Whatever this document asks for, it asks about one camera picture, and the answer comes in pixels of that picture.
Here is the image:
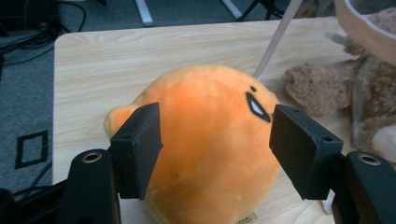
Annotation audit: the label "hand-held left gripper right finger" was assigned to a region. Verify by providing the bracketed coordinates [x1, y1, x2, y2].
[269, 104, 344, 201]

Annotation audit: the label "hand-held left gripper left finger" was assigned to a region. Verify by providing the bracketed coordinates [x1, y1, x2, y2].
[110, 102, 164, 201]

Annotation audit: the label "brown teddy bear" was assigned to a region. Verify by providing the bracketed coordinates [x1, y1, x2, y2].
[281, 7, 396, 164]

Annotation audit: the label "orange plush toy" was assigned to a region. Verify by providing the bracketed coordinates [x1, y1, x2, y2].
[104, 63, 283, 224]

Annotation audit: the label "black chair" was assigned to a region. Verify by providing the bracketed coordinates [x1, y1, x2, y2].
[238, 0, 292, 22]

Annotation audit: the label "black stand base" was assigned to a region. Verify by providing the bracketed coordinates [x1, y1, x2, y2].
[0, 0, 60, 32]

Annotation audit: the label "black floor cables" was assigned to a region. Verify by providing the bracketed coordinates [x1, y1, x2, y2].
[0, 0, 88, 67]

